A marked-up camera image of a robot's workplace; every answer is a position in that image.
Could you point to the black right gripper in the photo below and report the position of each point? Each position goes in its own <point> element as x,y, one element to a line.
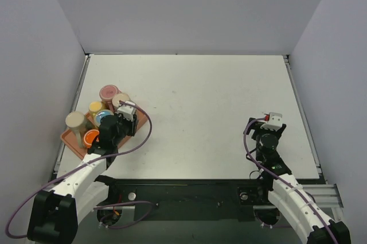
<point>255,130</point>

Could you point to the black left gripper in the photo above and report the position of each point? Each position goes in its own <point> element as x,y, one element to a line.
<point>131,126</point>

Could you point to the blue butterfly mug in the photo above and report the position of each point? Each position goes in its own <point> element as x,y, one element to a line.
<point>100,115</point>

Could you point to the cream floral mug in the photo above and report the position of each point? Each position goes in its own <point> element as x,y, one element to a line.
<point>118,98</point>

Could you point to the orange mug black handle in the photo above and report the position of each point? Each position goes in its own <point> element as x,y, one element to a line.
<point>89,137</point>

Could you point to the cream mug yellow handle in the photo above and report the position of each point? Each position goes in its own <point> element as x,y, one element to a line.
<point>95,107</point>

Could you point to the dark red pink mug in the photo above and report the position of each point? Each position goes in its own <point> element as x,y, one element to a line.
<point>107,92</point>

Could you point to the tall cream bird mug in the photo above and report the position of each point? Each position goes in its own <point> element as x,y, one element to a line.
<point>76,122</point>

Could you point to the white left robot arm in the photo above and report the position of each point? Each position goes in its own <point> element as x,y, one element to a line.
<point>56,213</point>

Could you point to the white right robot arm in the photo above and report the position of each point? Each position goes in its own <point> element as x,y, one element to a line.
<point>312,225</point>

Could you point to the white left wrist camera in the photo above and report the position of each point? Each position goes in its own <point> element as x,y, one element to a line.
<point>126,108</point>

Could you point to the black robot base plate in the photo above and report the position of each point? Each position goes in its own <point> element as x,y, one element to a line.
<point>193,199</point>

